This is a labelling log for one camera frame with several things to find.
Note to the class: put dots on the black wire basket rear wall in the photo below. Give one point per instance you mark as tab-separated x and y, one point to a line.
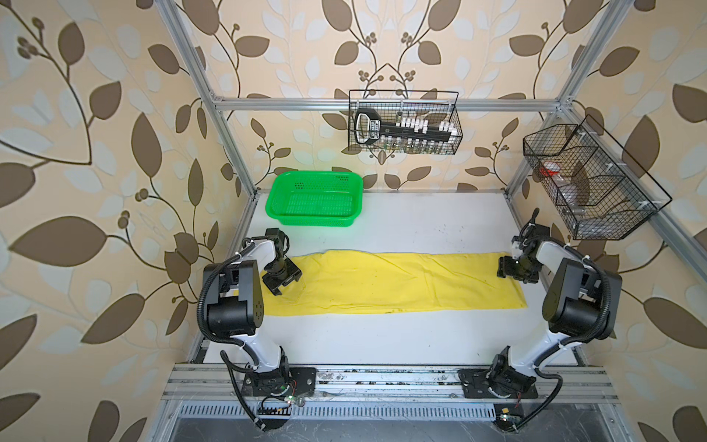
432	105

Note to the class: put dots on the red capped container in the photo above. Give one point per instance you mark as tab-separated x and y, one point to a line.
549	169

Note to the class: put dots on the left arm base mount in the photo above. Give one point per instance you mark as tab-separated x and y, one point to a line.
281	382

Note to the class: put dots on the green plastic basket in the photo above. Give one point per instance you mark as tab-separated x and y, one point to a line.
316	199

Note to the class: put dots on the aluminium front rail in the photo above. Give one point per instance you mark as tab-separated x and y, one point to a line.
581	384

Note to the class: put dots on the yellow trousers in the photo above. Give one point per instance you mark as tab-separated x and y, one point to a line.
348	282

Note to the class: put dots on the black wire basket wall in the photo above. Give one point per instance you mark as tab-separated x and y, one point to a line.
603	192
432	105

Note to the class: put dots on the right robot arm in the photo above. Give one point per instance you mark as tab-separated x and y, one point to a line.
580	305

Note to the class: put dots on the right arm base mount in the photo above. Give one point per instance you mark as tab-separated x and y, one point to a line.
507	384

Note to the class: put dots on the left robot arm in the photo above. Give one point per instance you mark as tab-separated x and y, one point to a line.
231	304

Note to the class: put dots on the black wire basket right wall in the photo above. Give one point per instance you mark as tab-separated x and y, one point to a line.
603	192

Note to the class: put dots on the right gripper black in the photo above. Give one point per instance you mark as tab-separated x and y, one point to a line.
505	267

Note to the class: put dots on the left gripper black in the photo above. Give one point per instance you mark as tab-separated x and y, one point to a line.
294	272

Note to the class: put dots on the black tool with white labels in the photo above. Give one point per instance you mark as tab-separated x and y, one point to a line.
369	127

